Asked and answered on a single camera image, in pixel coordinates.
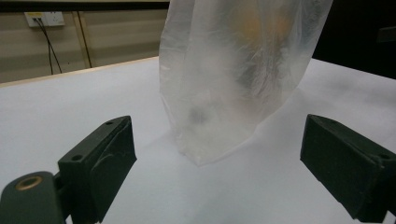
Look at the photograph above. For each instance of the translucent white plastic bag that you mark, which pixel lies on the translucent white plastic bag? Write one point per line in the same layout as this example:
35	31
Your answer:
230	77

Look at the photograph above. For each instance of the white wall socket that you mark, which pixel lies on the white wall socket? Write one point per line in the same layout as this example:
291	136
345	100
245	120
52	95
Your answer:
45	18

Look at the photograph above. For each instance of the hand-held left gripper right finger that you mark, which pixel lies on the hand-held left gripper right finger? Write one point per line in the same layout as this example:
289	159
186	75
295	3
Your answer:
342	165

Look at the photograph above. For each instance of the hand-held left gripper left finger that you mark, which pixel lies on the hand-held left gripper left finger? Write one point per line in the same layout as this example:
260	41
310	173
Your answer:
102	161

